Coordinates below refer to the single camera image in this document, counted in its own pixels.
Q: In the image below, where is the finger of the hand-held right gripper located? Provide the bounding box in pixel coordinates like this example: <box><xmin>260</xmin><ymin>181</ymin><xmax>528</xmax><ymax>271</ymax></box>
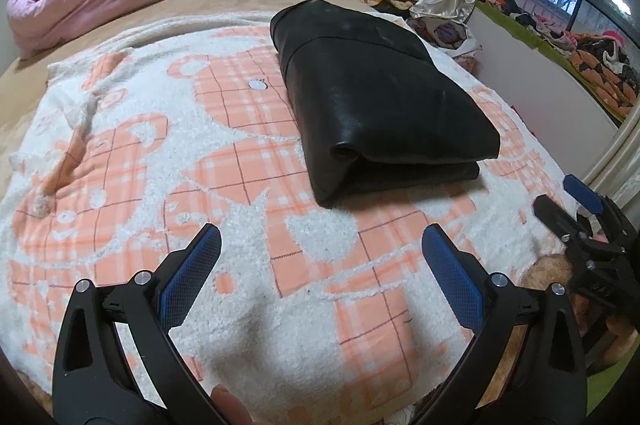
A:
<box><xmin>562</xmin><ymin>174</ymin><xmax>627</xmax><ymax>234</ymax></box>
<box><xmin>532</xmin><ymin>194</ymin><xmax>602</xmax><ymax>252</ymax></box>

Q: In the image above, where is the brown plush blanket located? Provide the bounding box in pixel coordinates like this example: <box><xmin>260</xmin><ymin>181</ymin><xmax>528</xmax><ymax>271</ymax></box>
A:
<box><xmin>520</xmin><ymin>255</ymin><xmax>576</xmax><ymax>291</ymax></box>

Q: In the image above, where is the heap of clothes on windowsill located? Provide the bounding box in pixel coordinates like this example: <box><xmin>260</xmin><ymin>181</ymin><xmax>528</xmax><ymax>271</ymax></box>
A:
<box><xmin>480</xmin><ymin>0</ymin><xmax>640</xmax><ymax>116</ymax></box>

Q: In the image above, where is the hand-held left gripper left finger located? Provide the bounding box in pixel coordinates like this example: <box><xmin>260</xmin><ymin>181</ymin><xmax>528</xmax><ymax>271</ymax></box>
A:
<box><xmin>51</xmin><ymin>222</ymin><xmax>236</xmax><ymax>425</ymax></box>

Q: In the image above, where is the person's right hand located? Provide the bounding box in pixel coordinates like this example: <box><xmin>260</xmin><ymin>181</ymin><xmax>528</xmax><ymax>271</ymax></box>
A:
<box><xmin>602</xmin><ymin>315</ymin><xmax>640</xmax><ymax>367</ymax></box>

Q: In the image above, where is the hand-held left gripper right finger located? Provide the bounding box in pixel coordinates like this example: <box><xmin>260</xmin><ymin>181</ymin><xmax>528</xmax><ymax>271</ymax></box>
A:
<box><xmin>415</xmin><ymin>225</ymin><xmax>588</xmax><ymax>425</ymax></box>

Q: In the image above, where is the green windowsill cover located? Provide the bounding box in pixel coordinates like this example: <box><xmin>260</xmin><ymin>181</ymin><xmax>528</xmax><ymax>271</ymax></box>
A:
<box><xmin>475</xmin><ymin>0</ymin><xmax>626</xmax><ymax>126</ymax></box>

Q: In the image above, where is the black leather jacket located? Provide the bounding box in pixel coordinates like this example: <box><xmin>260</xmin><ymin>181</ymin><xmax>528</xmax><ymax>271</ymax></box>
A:
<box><xmin>270</xmin><ymin>0</ymin><xmax>502</xmax><ymax>207</ymax></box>

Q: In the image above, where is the white orange bear blanket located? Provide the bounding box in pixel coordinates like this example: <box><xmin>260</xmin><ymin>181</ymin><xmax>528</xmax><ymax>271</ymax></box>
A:
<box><xmin>0</xmin><ymin>10</ymin><xmax>581</xmax><ymax>425</ymax></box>

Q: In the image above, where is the person's left hand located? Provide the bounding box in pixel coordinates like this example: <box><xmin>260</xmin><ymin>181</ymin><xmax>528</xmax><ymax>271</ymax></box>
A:
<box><xmin>210</xmin><ymin>385</ymin><xmax>254</xmax><ymax>425</ymax></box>

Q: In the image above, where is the laundry bag with clothes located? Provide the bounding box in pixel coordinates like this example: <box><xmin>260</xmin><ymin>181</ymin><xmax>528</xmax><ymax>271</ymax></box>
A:
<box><xmin>407</xmin><ymin>15</ymin><xmax>481</xmax><ymax>56</ymax></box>

